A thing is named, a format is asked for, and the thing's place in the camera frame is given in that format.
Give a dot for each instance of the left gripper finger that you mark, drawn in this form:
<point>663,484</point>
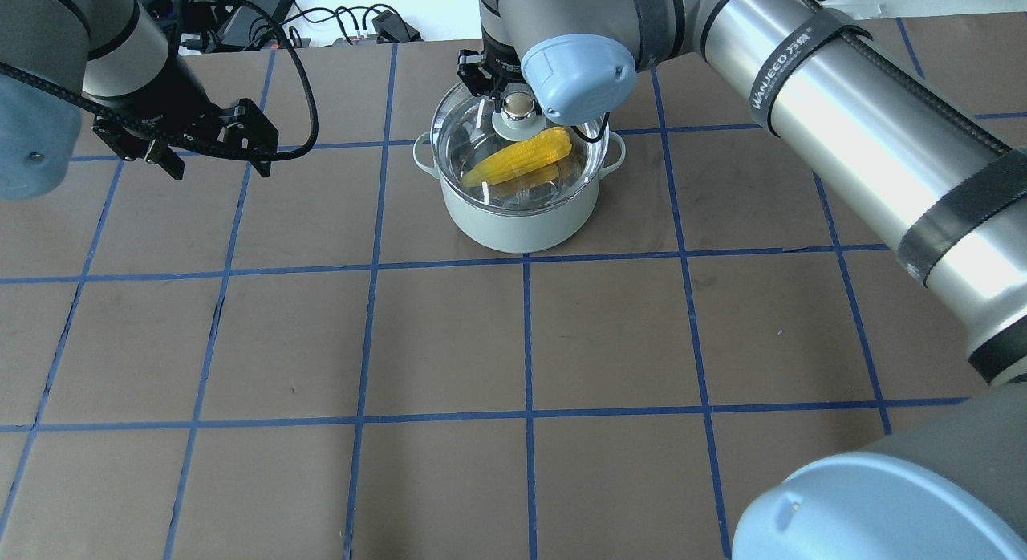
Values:
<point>162,155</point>
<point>254,153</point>

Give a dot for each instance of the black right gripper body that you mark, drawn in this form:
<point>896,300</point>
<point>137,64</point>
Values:
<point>479,79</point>

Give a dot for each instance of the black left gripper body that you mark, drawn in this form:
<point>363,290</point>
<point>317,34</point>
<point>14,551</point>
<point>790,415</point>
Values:
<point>167,95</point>

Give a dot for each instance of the glass pot lid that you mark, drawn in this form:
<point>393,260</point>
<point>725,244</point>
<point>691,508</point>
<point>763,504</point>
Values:
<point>466,129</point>

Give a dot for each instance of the yellow corn cob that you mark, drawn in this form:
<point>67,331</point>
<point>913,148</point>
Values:
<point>519,159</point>

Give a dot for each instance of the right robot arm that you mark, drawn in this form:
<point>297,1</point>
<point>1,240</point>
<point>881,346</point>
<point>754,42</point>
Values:
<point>941,191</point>

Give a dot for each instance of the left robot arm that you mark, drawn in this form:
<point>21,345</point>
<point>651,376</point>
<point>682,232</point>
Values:
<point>46,74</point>

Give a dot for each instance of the pale green cooking pot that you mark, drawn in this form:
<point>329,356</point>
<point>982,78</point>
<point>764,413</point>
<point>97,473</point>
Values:
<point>524,234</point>

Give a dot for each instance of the black power strip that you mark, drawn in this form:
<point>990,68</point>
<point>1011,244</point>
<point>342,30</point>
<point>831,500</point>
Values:
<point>377,23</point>

